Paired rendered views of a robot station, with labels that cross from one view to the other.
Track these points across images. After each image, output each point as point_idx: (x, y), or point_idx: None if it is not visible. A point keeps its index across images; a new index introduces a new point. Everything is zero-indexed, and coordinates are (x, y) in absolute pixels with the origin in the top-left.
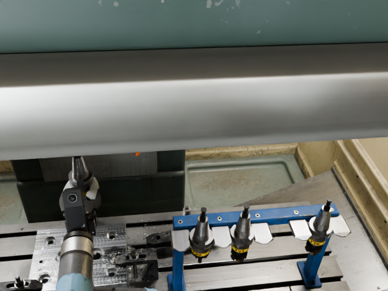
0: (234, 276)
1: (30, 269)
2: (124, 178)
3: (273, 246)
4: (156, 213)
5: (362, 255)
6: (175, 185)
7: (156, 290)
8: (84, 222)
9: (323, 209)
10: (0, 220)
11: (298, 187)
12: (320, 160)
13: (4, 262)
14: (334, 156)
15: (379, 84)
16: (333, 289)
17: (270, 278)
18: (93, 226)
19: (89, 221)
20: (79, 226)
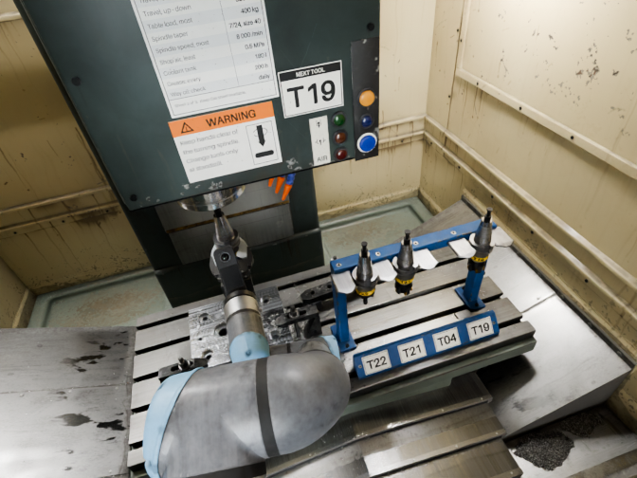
0: (397, 315)
1: (191, 348)
2: (262, 246)
3: (427, 279)
4: (303, 271)
5: (514, 271)
6: (313, 243)
7: (333, 336)
8: (242, 281)
9: (483, 221)
10: (144, 315)
11: (433, 223)
12: (446, 193)
13: (161, 349)
14: (462, 185)
15: None
16: (498, 307)
17: (432, 309)
18: (251, 284)
19: (246, 280)
20: (239, 285)
